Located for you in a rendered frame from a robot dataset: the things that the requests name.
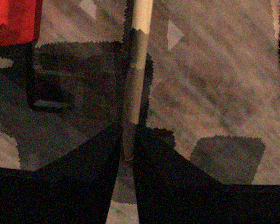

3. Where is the light wooden stick with red string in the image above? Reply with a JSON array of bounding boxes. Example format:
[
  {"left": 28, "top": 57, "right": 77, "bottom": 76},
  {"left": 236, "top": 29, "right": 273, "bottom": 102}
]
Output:
[{"left": 120, "top": 0, "right": 154, "bottom": 161}]

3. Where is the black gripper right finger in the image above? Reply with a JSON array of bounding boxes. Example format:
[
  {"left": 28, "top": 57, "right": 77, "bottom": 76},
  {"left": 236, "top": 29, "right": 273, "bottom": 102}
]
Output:
[{"left": 132, "top": 124, "right": 280, "bottom": 224}]

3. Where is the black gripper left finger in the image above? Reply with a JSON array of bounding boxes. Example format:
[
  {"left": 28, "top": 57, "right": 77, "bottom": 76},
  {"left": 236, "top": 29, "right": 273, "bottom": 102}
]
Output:
[{"left": 0, "top": 122, "right": 121, "bottom": 224}]

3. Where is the red block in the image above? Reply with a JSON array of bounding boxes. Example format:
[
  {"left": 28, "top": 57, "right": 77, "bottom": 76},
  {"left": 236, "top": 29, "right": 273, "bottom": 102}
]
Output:
[{"left": 0, "top": 0, "right": 44, "bottom": 47}]

